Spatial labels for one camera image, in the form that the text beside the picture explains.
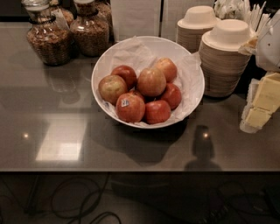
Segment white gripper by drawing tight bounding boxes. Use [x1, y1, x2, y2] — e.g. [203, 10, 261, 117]
[238, 10, 280, 133]

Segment white bowl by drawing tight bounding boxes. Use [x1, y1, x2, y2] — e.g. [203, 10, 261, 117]
[90, 35, 206, 130]

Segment large centre apple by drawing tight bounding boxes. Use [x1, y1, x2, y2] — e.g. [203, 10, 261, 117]
[136, 67, 166, 97]

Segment red apple front right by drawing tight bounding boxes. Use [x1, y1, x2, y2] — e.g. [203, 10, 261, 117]
[144, 100, 171, 124]

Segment dark red apple back left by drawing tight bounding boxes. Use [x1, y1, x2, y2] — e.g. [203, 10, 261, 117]
[111, 65, 137, 90]

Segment red apple with sticker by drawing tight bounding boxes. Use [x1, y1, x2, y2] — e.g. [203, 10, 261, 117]
[115, 93, 145, 123]

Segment greenish red apple left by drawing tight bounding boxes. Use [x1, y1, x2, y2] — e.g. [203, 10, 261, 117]
[98, 75, 128, 105]

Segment front stack paper bowls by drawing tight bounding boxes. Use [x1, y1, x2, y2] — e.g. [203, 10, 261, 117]
[199, 19, 252, 97]

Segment stack paper bowls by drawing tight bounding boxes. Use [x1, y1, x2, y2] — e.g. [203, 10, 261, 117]
[176, 5, 219, 53]
[199, 19, 252, 97]

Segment white straws bundle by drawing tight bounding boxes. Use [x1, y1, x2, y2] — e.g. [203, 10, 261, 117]
[248, 0, 270, 32]

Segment wrapped plastic cutlery bundle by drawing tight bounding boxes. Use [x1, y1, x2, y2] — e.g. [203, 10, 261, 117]
[213, 0, 250, 21]

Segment rear stack paper bowls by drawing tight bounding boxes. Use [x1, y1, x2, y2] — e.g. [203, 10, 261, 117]
[176, 5, 219, 53]

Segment white paper liner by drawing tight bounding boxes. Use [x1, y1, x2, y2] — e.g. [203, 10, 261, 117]
[99, 36, 205, 128]

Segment white napkin dispenser left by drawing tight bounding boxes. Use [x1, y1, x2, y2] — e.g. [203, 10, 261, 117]
[110, 0, 161, 42]

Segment back right cereal jar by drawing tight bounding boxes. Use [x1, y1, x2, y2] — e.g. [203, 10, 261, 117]
[95, 0, 114, 38]

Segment cereal jar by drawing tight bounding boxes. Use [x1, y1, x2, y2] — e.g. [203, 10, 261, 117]
[49, 0, 74, 26]
[95, 0, 114, 38]

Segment glass granola jar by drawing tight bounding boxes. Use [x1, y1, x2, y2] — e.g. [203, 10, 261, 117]
[70, 0, 109, 57]
[21, 0, 71, 66]

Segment back left cereal jar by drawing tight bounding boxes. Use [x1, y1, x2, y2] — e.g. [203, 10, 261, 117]
[49, 0, 74, 26]

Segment front glass granola jar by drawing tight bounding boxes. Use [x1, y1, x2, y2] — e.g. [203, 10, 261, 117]
[21, 0, 71, 66]

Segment black floor cable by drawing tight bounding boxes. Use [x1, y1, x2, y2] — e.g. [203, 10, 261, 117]
[0, 173, 123, 224]

